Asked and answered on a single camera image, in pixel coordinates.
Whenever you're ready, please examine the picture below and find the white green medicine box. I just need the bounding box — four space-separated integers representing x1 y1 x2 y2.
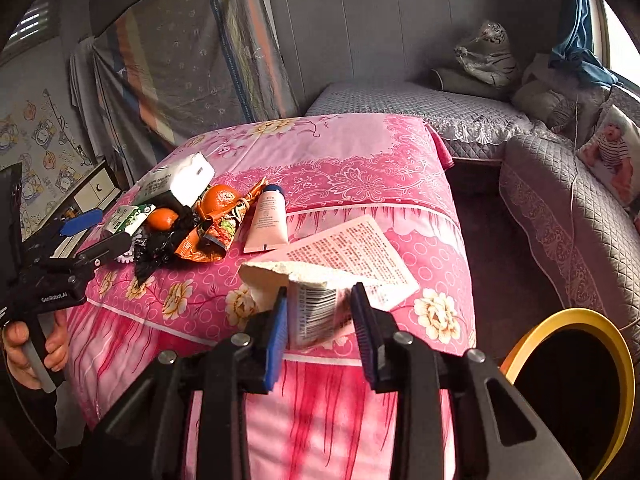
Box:
133 152 216 208

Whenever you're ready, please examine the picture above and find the person's left forearm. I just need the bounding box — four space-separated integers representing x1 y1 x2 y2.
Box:
0 360 63 466

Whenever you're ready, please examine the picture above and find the large orange peel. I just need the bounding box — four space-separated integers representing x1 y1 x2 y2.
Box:
197 184 242 217

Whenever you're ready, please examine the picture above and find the cartoon wall sticker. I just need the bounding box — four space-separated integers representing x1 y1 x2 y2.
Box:
0 87 97 241

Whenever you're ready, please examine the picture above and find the blue curtain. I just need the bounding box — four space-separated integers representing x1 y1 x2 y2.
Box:
549 0 622 87

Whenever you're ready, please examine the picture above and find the thin white cable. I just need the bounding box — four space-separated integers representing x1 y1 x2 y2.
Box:
571 85 590 153

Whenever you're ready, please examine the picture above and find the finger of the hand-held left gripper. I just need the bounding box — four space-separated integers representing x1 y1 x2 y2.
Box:
22 209 104 253
72 232 133 267

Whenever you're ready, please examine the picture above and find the white cabinet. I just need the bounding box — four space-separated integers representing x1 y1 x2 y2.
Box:
50 160 127 261

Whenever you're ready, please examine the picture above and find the window blind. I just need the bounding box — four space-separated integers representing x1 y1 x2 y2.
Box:
4 0 62 57

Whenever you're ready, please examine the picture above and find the pink cream tube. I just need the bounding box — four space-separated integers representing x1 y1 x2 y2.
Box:
243 184 289 254

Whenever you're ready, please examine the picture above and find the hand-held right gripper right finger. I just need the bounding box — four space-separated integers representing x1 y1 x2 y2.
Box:
350 282 583 480

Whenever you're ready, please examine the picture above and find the window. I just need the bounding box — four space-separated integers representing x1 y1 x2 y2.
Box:
599 0 640 73

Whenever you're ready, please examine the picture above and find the small green white carton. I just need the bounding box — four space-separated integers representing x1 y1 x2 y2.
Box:
104 203 155 235

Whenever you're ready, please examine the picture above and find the yellow round basin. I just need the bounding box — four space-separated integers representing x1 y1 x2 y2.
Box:
499 308 637 480

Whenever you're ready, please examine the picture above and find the pink floral blanket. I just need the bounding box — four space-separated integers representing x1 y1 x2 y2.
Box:
65 114 477 480

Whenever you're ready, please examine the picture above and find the crumpled grey cushion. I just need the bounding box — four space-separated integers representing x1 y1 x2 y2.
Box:
511 54 583 132

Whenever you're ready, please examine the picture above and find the small orange tangerine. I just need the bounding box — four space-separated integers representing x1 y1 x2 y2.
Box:
146 208 180 233

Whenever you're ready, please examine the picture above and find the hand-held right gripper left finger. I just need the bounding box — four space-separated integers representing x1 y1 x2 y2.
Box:
55 286 291 480

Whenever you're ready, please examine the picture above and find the grey quilted sofa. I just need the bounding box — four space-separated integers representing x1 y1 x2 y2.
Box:
305 80 640 353

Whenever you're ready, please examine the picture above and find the flat grey pillow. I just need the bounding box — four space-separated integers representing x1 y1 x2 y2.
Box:
431 67 511 102

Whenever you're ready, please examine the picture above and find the black plastic bag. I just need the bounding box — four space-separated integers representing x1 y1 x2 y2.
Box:
132 205 202 282

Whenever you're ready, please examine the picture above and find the person's left hand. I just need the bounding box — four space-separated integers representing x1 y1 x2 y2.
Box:
2 310 69 389

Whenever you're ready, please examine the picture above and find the orange snack wrapper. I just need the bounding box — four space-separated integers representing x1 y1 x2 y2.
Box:
175 179 269 264

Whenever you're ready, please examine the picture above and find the pink paper leaflet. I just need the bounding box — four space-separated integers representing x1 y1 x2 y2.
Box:
272 214 421 311

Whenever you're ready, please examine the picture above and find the baby print pillow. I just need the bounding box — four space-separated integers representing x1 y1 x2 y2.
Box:
575 105 640 207

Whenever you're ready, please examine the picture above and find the striped grey hanging cloth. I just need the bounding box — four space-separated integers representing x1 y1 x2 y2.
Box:
92 0 301 153

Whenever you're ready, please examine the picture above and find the torn pink white carton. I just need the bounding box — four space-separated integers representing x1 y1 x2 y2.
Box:
238 260 361 351

